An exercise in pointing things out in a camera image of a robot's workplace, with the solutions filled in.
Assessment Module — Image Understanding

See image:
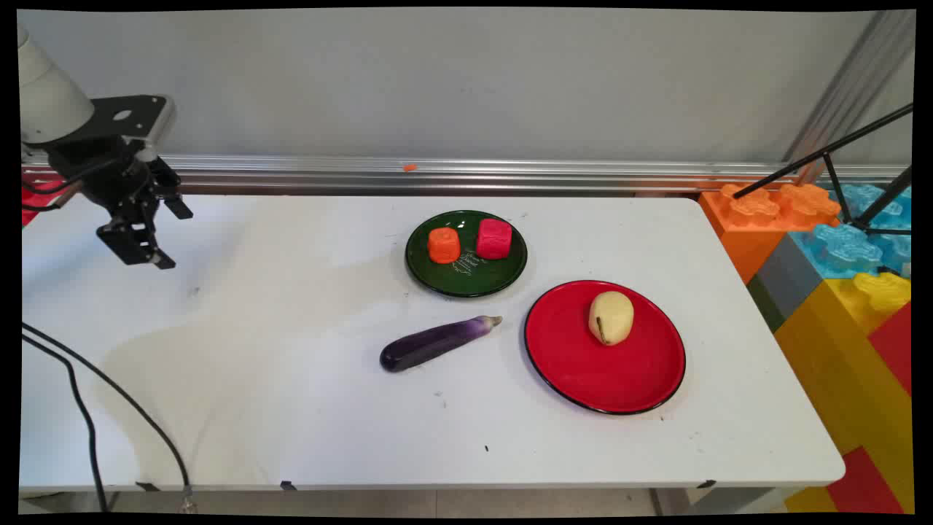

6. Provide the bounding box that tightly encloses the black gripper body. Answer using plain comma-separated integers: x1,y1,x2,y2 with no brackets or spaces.
47,137,181,222

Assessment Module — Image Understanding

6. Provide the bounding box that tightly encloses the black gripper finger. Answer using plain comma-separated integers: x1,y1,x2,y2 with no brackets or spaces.
96,207,177,271
149,156,195,220

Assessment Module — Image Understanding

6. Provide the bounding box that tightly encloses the orange toy fruit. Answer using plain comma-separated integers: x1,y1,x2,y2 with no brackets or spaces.
427,227,463,265

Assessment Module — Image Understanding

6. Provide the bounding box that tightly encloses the red object behind gripper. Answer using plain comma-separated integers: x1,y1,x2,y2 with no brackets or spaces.
21,177,68,228

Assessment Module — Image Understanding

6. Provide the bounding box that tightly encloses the purple toy eggplant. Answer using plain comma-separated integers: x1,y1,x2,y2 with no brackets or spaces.
379,315,504,373

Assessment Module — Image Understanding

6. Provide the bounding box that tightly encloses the dark green round plate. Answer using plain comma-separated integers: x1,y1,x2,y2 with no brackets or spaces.
405,210,528,299

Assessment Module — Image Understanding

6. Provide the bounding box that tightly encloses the pale yellow toy pear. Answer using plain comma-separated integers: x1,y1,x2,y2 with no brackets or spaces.
587,291,636,347

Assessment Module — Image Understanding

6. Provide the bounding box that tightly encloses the red round plate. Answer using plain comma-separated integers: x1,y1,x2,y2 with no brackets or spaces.
523,279,687,416

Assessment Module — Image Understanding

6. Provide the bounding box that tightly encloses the large orange toy block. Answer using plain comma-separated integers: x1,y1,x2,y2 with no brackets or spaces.
698,182,842,286

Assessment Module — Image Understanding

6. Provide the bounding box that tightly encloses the large grey toy block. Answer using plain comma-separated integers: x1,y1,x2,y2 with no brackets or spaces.
746,232,826,333

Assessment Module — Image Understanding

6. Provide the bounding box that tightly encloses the black tripod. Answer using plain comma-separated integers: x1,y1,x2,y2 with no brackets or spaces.
732,102,914,236

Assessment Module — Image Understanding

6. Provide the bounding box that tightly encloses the large blue toy block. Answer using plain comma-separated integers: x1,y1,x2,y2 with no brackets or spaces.
790,182,913,280

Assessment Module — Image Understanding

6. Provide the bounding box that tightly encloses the large yellow toy block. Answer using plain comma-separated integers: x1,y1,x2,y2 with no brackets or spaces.
773,271,914,514

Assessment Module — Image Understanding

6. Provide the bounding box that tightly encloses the large red toy block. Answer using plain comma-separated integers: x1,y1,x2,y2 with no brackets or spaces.
826,446,906,516
867,302,914,399

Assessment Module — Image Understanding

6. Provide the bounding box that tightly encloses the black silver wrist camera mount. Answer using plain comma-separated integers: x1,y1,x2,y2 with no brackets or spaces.
89,95,176,163

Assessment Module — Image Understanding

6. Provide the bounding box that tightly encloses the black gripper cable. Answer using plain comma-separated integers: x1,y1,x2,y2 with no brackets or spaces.
21,157,110,214

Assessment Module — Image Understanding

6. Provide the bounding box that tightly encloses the black table cable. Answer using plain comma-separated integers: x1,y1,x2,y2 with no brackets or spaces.
21,322,199,513
21,334,112,513

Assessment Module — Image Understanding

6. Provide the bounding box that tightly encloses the horizontal aluminium rail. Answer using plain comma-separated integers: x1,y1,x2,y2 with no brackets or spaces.
22,152,909,198

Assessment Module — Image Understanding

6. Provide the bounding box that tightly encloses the slanted aluminium post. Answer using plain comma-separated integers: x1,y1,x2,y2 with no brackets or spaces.
783,10,916,183

